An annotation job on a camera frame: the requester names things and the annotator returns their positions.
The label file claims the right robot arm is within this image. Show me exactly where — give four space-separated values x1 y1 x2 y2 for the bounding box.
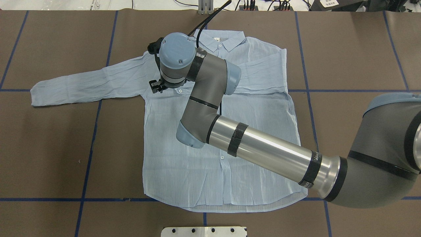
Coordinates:
147 33 420 208

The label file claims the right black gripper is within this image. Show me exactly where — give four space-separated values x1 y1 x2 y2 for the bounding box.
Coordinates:
149 79 167 93

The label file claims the light blue striped shirt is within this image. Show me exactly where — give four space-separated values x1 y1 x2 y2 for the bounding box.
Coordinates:
30 30 308 213

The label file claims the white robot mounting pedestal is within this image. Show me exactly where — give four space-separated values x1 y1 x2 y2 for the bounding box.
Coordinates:
161 226 248 237

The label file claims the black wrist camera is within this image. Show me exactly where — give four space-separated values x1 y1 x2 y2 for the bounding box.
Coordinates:
147 37 164 55

